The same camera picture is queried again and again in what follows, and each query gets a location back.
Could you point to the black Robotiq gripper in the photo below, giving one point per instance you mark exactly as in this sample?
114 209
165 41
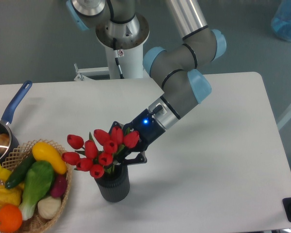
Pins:
149 130

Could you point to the red tulip bouquet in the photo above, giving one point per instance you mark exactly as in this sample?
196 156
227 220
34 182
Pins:
98 154

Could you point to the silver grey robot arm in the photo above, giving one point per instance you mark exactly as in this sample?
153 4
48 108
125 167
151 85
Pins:
122 31

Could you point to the dark grey ribbed vase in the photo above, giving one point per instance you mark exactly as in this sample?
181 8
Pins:
116 187

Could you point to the purple red radish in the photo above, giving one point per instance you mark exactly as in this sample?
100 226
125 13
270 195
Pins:
59 186

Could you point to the yellow squash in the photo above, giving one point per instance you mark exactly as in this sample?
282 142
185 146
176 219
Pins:
43 151

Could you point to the green bok choy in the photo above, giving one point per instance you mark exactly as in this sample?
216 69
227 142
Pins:
38 181

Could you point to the white garlic bulb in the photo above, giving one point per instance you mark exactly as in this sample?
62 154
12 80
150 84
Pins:
48 207

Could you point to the dark green cucumber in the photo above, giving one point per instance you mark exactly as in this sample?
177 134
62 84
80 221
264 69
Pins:
19 173

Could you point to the small yellow banana pepper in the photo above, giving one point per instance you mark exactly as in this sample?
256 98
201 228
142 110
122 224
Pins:
4 175

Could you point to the yellow gourd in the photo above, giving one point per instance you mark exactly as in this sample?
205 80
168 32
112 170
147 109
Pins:
10 196

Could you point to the orange fruit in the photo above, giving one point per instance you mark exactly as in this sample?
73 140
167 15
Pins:
10 218

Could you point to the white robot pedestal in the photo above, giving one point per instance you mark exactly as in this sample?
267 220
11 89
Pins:
121 64

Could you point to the blue handled saucepan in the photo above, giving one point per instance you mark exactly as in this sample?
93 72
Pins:
8 115

